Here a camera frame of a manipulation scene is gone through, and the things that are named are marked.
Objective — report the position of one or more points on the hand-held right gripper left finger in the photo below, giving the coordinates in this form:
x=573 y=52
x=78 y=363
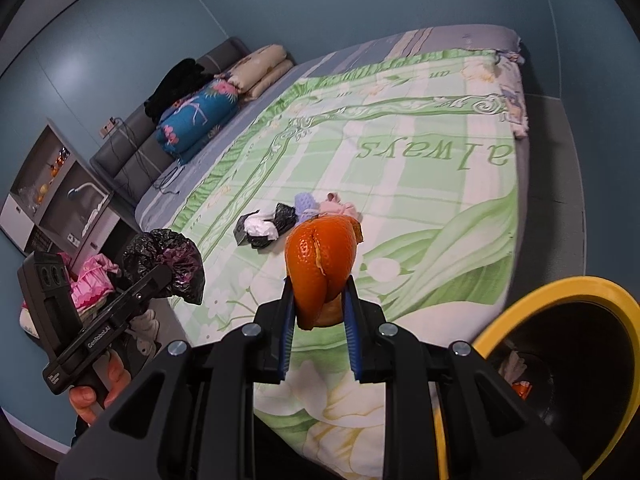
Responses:
x=287 y=340

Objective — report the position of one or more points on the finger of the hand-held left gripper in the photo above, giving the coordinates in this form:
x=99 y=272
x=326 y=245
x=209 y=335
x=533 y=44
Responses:
x=145 y=292

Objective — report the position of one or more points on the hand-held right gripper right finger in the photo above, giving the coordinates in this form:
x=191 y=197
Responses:
x=352 y=340

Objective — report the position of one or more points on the large black plastic bag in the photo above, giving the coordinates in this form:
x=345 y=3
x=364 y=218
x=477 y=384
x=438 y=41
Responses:
x=170 y=255

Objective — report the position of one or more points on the orange peel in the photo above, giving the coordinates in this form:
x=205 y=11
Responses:
x=320 y=260

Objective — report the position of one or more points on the purple foam net with band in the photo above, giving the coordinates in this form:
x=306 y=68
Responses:
x=306 y=204

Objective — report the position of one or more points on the yellow rimmed trash bin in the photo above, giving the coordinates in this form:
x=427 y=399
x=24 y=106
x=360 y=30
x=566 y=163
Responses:
x=550 y=292

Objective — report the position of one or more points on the person's left hand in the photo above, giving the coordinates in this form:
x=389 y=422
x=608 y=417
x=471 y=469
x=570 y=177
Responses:
x=82 y=397

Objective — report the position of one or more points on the beige plush slipper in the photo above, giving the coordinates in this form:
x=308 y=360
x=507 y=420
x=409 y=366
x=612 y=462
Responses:
x=144 y=342
x=145 y=321

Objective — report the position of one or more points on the pink clothing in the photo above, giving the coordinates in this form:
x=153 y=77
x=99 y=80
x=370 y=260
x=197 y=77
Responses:
x=90 y=285

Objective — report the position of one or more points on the orange fruit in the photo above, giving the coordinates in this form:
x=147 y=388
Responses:
x=44 y=190

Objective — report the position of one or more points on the white desk lamp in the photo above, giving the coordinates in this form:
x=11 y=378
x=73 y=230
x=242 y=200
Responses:
x=87 y=190

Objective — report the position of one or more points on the small black plastic bag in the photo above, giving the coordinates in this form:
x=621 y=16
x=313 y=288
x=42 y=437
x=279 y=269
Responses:
x=285 y=215

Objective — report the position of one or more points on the small shelf ornaments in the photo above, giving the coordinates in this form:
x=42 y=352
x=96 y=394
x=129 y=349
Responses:
x=60 y=160

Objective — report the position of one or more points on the pink cloth item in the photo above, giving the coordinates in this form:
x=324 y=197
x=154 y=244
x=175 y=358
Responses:
x=335 y=206

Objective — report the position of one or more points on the grey padded headboard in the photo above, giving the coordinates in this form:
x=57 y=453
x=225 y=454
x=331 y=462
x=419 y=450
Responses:
x=120 y=160

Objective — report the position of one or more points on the white crumpled paper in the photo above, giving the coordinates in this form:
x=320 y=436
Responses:
x=512 y=365

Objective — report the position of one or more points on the orange snack wrapper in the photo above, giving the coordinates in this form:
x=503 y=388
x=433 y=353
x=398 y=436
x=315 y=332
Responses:
x=523 y=390

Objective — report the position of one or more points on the blue floral quilt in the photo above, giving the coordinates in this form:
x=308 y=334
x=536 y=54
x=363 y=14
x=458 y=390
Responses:
x=195 y=120

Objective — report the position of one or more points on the black clothing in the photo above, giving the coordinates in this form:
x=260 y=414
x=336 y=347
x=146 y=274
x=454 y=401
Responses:
x=175 y=85

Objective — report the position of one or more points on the green printed blanket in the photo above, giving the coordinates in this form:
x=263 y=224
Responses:
x=400 y=125

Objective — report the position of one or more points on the beige folded quilt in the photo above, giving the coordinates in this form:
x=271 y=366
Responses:
x=260 y=67

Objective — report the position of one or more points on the dark grey bed base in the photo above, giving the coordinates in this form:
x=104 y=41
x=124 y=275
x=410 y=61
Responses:
x=555 y=185

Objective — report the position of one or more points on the grey striped bed sheet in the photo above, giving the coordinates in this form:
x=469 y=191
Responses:
x=350 y=45

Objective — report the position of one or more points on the grey wall shelf unit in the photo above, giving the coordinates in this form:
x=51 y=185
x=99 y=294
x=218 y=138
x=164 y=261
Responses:
x=17 y=217

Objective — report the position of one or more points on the wall socket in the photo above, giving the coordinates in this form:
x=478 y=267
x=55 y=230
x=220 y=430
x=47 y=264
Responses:
x=107 y=127

